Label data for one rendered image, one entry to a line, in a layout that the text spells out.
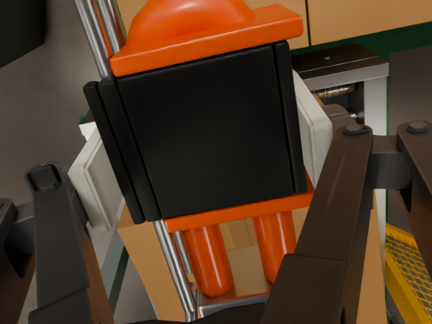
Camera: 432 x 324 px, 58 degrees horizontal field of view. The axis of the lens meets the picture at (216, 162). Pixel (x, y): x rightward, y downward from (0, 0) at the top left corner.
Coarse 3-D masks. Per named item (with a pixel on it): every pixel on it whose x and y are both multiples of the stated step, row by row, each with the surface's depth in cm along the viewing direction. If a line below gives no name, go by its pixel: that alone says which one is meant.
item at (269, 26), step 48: (144, 48) 15; (192, 48) 14; (240, 48) 15; (288, 48) 15; (144, 96) 15; (192, 96) 15; (240, 96) 15; (288, 96) 15; (144, 144) 16; (192, 144) 16; (240, 144) 16; (288, 144) 16; (192, 192) 17; (240, 192) 17; (288, 192) 17
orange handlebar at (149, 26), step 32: (160, 0) 15; (192, 0) 15; (224, 0) 15; (160, 32) 16; (192, 32) 16; (256, 224) 21; (288, 224) 20; (192, 256) 21; (224, 256) 22; (224, 288) 22
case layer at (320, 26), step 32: (128, 0) 83; (256, 0) 83; (288, 0) 83; (320, 0) 83; (352, 0) 84; (384, 0) 84; (416, 0) 84; (128, 32) 86; (320, 32) 87; (352, 32) 87
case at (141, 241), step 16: (304, 208) 60; (128, 224) 61; (144, 224) 60; (224, 224) 61; (240, 224) 61; (128, 240) 62; (144, 240) 62; (224, 240) 62; (240, 240) 62; (256, 240) 62; (368, 240) 63; (144, 256) 63; (160, 256) 64; (368, 256) 64; (144, 272) 65; (160, 272) 65; (368, 272) 66; (160, 288) 67; (368, 288) 68; (160, 304) 69; (176, 304) 69; (368, 304) 70; (384, 304) 70; (176, 320) 71; (368, 320) 72; (384, 320) 72
